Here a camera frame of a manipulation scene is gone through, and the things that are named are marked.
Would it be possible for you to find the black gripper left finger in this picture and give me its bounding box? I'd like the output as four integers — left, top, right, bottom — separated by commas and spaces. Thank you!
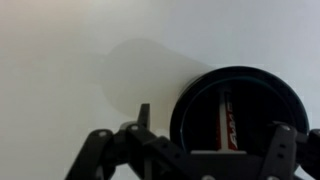
64, 103, 158, 180

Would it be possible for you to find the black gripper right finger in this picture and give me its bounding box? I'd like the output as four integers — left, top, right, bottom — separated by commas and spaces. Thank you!
259, 121, 320, 180

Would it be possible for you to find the red and white marker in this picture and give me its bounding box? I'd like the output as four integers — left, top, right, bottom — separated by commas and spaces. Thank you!
215, 91, 241, 152

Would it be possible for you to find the dark blue speckled mug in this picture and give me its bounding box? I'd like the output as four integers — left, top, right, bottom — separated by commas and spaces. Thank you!
169, 65, 311, 158

